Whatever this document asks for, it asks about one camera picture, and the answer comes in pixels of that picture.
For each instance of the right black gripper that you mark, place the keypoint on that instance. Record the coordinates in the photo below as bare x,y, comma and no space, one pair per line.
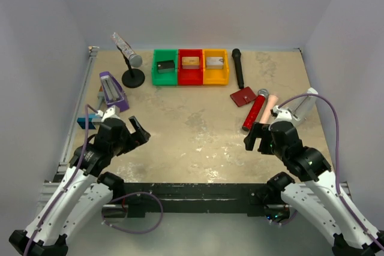
261,130

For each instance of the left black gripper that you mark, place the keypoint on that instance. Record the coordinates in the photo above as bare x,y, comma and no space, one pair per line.
139,138

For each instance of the red leather card holder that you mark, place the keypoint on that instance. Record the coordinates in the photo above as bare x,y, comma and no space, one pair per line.
243,96

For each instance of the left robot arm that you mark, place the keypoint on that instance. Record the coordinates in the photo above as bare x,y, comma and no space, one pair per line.
44,236

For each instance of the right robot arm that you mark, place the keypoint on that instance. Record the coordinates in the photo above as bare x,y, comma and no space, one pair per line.
310,187

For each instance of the black card in green bin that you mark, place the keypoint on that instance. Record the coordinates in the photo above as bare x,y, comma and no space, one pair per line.
167,66

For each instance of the silver card in yellow bin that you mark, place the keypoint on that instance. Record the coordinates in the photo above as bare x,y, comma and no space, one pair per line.
215,63

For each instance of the tan card in red bin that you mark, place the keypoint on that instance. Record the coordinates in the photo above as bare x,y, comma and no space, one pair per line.
190,62

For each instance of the red microphone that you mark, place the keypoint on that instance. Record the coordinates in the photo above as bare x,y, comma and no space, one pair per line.
262,95

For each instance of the pink microphone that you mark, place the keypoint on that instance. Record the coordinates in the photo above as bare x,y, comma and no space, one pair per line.
271,103

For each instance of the black microphone stand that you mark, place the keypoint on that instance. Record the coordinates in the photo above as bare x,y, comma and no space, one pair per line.
133,77

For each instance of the white metronome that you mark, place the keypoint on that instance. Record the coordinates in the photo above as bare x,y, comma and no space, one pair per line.
301,107

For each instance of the green plastic bin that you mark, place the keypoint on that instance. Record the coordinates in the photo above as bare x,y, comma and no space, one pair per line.
166,79

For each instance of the glitter silver microphone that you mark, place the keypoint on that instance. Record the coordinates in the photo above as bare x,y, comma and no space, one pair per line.
126,49

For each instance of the red plastic bin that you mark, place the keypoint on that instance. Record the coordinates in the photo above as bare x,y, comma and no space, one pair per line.
190,76

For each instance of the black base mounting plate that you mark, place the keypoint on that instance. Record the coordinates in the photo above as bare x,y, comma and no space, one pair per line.
252,199

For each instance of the yellow plastic bin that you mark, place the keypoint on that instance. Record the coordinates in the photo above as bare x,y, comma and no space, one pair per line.
215,76

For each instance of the black microphone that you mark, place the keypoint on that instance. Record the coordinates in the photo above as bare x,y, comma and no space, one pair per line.
236,56

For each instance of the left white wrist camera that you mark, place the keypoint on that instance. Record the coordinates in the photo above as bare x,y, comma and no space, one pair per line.
100,116

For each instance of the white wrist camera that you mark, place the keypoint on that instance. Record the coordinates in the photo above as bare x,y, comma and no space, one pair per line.
100,116
282,114

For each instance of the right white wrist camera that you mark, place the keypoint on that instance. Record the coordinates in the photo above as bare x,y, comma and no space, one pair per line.
282,114

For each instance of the aluminium frame rail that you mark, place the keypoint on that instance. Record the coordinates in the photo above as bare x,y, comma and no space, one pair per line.
65,155

